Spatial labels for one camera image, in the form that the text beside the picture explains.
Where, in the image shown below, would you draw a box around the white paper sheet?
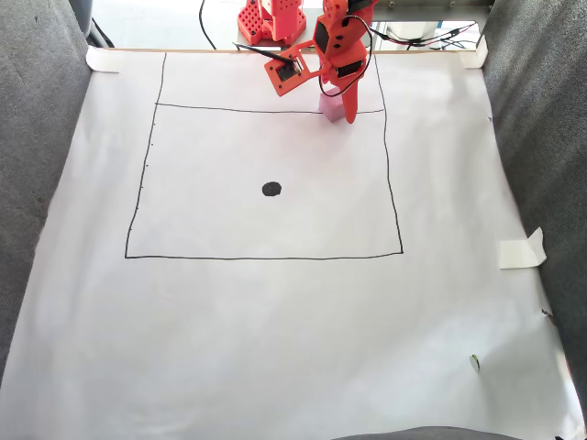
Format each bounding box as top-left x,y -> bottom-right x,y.
0,48 -> 586,440

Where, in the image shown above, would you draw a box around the white tape piece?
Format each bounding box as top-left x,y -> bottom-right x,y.
85,45 -> 121,73
498,226 -> 548,270
458,34 -> 488,70

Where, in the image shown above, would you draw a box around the grey metal frame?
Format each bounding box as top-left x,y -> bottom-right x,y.
350,0 -> 494,24

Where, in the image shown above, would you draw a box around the red and black wires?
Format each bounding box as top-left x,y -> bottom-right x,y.
369,21 -> 478,50

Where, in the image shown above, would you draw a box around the thin black gripper wire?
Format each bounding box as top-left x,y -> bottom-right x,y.
318,15 -> 374,100

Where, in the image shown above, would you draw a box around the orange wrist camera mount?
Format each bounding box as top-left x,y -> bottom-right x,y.
263,39 -> 318,98

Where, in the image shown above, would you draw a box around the pink cube block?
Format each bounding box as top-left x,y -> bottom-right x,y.
317,89 -> 346,125

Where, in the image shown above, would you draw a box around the black camera cable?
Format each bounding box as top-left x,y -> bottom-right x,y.
232,41 -> 295,64

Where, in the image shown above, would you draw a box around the grey fabric cushion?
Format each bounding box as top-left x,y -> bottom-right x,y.
481,0 -> 587,413
0,0 -> 93,386

